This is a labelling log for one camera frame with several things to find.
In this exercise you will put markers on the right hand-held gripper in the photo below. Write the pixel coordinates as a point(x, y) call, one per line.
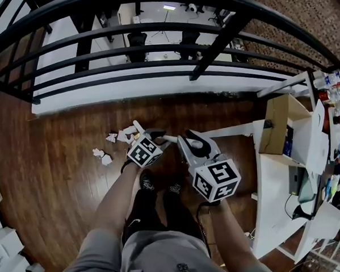
point(216, 180)

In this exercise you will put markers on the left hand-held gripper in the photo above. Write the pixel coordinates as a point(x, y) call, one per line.
point(143, 151)

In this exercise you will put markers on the cream packet with blue label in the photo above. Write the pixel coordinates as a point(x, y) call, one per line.
point(137, 136)

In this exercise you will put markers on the paper scraps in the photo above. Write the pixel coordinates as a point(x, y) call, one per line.
point(124, 135)

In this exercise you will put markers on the white paper wrapper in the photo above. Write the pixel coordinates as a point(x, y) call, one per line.
point(111, 136)

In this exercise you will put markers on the small paper piece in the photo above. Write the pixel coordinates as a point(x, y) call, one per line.
point(106, 160)
point(97, 152)

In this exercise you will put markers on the person's left forearm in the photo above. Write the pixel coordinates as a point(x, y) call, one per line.
point(116, 198)

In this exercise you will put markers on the person's right forearm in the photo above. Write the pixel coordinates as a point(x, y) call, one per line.
point(229, 237)

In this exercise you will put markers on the person's right shoe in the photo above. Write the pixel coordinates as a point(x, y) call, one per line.
point(176, 187)

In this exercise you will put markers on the person's shoe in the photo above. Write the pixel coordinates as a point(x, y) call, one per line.
point(147, 180)
point(176, 187)

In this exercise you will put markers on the person's left shoe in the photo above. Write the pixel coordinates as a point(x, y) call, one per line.
point(147, 180)

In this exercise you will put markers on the person's right leg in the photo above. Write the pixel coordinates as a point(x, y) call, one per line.
point(179, 214)

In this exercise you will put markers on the person's leg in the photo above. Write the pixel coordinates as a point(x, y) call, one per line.
point(142, 210)
point(179, 214)

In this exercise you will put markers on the person's left leg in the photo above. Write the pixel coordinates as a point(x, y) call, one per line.
point(142, 210)

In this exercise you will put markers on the open cardboard box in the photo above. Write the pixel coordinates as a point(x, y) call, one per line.
point(274, 127)

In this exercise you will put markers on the white extension socket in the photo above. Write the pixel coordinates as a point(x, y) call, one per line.
point(248, 234)

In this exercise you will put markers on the dark grey device box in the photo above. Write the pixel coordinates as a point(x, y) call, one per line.
point(295, 180)

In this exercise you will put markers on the black office chair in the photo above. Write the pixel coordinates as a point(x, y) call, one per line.
point(190, 37)
point(137, 39)

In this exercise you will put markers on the grey-green flat pouch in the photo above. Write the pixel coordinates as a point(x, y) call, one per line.
point(306, 189)

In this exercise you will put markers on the black metal railing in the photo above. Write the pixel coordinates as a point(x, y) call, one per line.
point(220, 47)

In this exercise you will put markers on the person's grey shirt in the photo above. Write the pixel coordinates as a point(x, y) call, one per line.
point(153, 258)

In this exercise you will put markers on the black barcode scanner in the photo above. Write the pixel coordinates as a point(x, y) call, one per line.
point(300, 212)

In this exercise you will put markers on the black square pillar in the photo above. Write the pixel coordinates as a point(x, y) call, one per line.
point(83, 49)

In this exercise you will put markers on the white office desk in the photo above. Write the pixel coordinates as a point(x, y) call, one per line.
point(129, 15)

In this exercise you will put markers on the white shelf unit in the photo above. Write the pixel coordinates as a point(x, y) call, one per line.
point(305, 245)

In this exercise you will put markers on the group of small bottles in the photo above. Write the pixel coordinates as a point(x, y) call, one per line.
point(330, 83)

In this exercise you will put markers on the white water dispenser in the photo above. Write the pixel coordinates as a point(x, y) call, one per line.
point(6, 243)

